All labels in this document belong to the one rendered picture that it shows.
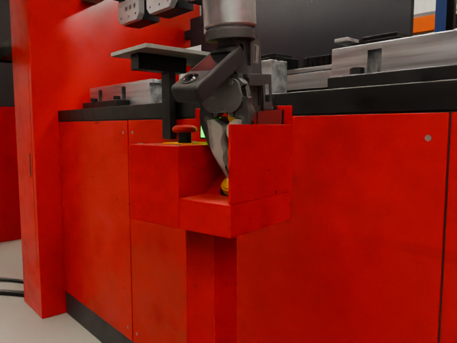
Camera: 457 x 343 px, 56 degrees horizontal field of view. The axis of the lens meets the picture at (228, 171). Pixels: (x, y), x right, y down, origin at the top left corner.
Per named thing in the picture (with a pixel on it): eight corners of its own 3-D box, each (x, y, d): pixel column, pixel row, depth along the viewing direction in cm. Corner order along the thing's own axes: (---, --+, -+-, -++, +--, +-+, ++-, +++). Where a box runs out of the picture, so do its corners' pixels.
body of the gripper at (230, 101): (274, 113, 65) (271, 30, 63) (241, 117, 59) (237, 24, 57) (234, 114, 70) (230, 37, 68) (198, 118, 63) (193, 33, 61)
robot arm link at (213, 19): (234, -10, 56) (188, 1, 61) (235, 26, 56) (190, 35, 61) (265, -2, 62) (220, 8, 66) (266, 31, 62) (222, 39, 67)
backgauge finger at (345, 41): (319, 50, 101) (319, 28, 101) (377, 61, 118) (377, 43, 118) (364, 43, 92) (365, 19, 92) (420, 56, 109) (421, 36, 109)
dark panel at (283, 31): (190, 108, 218) (190, 19, 214) (194, 108, 220) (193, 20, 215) (407, 96, 134) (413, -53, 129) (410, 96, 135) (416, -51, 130)
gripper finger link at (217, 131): (249, 173, 68) (247, 114, 66) (226, 180, 63) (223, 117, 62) (234, 172, 70) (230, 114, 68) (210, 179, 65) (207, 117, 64)
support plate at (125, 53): (110, 56, 113) (110, 52, 113) (191, 66, 130) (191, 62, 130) (145, 47, 100) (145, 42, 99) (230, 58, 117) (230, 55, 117)
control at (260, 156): (130, 219, 69) (128, 105, 67) (197, 205, 81) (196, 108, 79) (230, 239, 57) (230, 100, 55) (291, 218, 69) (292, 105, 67)
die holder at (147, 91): (90, 111, 184) (89, 88, 183) (103, 111, 188) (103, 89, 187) (151, 107, 146) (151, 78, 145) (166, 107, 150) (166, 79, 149)
